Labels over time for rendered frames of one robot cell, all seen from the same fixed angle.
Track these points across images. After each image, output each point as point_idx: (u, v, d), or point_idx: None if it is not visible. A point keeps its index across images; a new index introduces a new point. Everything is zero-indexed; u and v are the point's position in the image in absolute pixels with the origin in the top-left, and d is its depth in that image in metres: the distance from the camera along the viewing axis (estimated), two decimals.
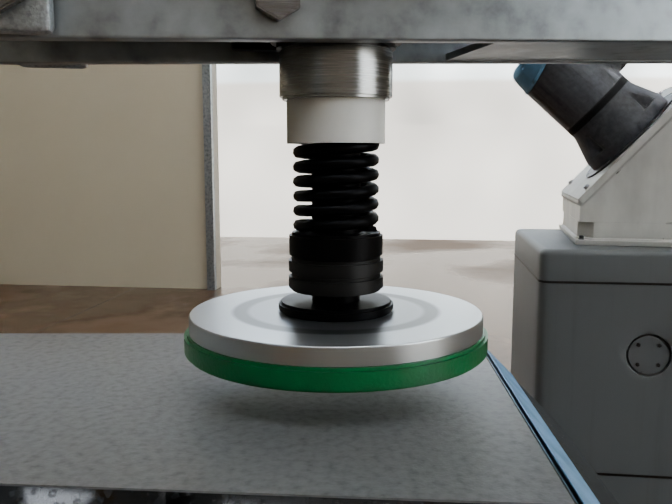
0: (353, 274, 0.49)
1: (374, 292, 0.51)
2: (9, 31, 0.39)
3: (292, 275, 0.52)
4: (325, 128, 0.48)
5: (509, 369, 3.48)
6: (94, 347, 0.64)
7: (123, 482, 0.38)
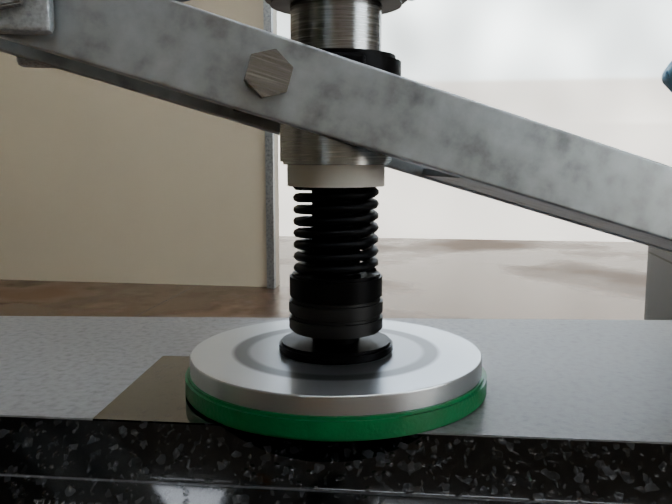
0: (353, 317, 0.50)
1: (374, 333, 0.51)
2: (9, 31, 0.39)
3: (292, 316, 0.52)
4: (325, 173, 0.48)
5: None
6: None
7: (637, 437, 0.44)
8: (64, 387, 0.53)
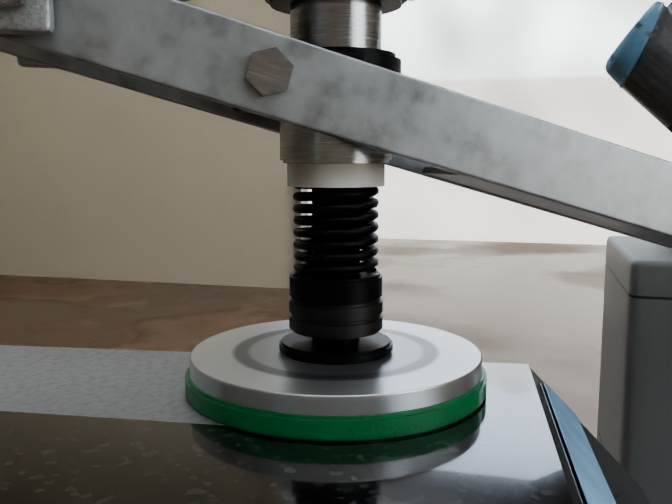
0: (353, 317, 0.50)
1: (374, 333, 0.51)
2: (9, 31, 0.39)
3: (292, 316, 0.52)
4: (325, 173, 0.48)
5: None
6: (99, 366, 0.58)
7: None
8: None
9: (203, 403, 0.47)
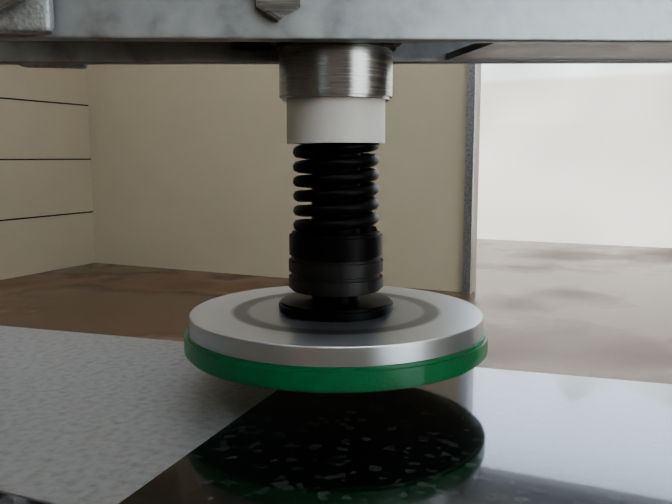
0: (353, 274, 0.49)
1: (374, 292, 0.51)
2: (9, 31, 0.39)
3: (292, 275, 0.52)
4: (325, 128, 0.48)
5: None
6: (609, 400, 0.50)
7: None
8: (104, 451, 0.42)
9: (289, 376, 0.43)
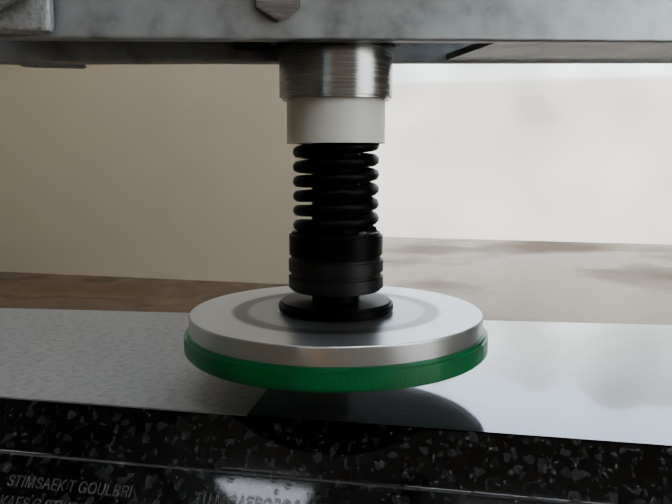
0: (353, 274, 0.49)
1: (374, 292, 0.51)
2: (9, 31, 0.39)
3: (292, 275, 0.52)
4: (325, 128, 0.48)
5: None
6: (551, 334, 0.69)
7: None
8: (209, 382, 0.54)
9: None
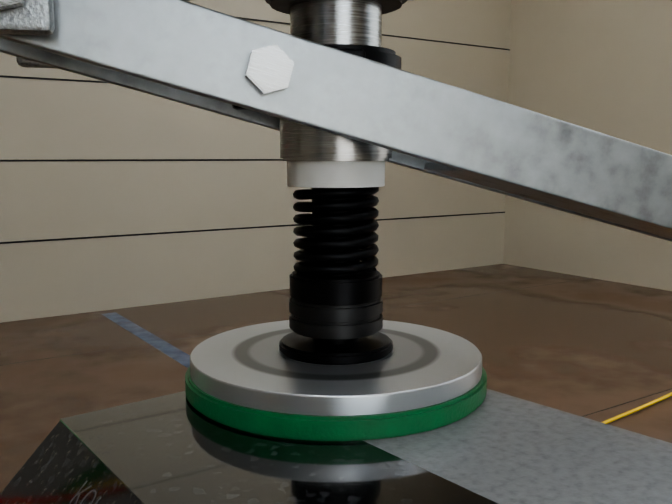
0: (353, 317, 0.50)
1: (374, 333, 0.51)
2: (9, 31, 0.39)
3: (292, 316, 0.52)
4: (325, 173, 0.48)
5: None
6: None
7: None
8: None
9: (486, 384, 0.51)
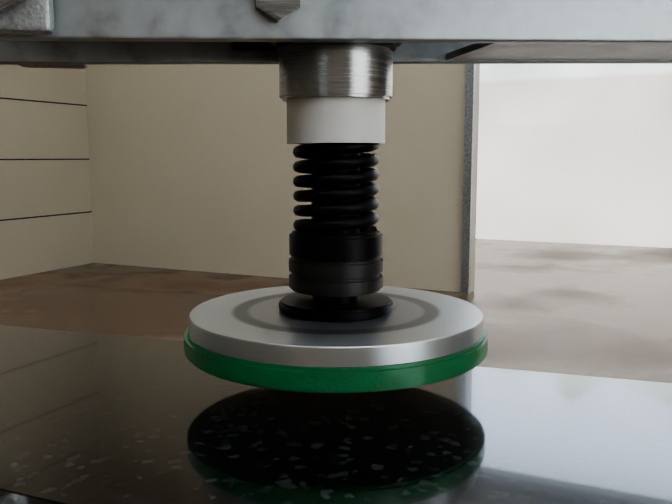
0: (353, 274, 0.49)
1: (374, 292, 0.51)
2: (9, 31, 0.39)
3: (292, 275, 0.52)
4: (325, 128, 0.48)
5: None
6: (610, 399, 0.51)
7: None
8: (107, 450, 0.42)
9: (483, 349, 0.49)
